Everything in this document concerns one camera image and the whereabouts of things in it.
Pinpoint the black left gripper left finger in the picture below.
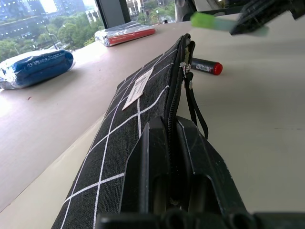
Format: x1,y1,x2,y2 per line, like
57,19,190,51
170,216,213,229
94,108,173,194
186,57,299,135
120,116,173,214

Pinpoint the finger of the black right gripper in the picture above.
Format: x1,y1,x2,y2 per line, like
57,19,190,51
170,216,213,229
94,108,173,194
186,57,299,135
229,0,294,36

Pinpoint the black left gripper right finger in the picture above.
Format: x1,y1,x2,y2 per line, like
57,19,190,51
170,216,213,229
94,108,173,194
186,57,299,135
175,115,249,214

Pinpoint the black grid zipper pouch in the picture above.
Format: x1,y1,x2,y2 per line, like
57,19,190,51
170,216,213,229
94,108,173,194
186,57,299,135
51,33,209,229

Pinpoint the green highlighter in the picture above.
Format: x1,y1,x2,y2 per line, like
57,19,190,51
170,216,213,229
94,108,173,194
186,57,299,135
190,11,270,38

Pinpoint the black marker with red cap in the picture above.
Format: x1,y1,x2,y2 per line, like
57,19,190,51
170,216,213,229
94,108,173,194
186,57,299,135
190,57,224,76

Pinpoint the silver robot torso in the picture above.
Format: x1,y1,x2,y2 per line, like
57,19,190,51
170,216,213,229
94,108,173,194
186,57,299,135
174,0,199,23

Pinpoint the red and navy wrapped package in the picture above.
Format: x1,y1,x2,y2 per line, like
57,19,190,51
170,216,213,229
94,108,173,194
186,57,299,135
94,21,156,47

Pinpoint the blue package in clear plastic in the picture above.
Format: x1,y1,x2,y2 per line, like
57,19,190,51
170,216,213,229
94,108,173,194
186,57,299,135
0,49,76,91

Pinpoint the dark window frame post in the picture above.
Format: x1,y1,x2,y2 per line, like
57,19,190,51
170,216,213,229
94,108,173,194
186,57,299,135
94,0,132,29

